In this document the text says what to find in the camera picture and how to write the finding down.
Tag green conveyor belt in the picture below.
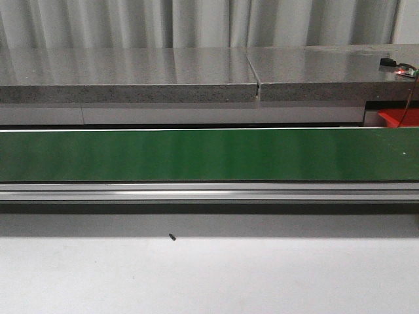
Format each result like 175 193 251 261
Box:
1 128 418 182

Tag red plastic bin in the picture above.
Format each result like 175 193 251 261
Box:
378 109 419 128

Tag black plug connector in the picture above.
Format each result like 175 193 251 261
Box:
380 58 397 67

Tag grey stone counter slab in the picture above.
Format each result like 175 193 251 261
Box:
1 48 257 104

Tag small green circuit board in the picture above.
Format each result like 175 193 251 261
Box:
395 67 418 79

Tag grey pleated curtain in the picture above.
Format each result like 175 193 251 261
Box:
1 1 401 48

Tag aluminium conveyor side rail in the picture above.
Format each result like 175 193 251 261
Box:
1 182 418 203

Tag thin red wire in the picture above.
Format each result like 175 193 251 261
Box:
396 75 417 128

